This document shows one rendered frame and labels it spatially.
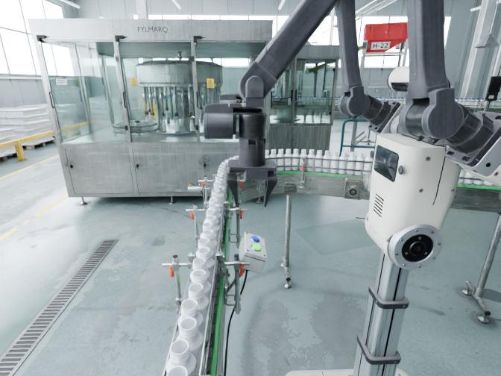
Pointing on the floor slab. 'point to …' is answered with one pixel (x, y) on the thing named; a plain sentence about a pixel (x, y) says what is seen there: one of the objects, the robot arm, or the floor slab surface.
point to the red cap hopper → (385, 35)
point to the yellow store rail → (22, 142)
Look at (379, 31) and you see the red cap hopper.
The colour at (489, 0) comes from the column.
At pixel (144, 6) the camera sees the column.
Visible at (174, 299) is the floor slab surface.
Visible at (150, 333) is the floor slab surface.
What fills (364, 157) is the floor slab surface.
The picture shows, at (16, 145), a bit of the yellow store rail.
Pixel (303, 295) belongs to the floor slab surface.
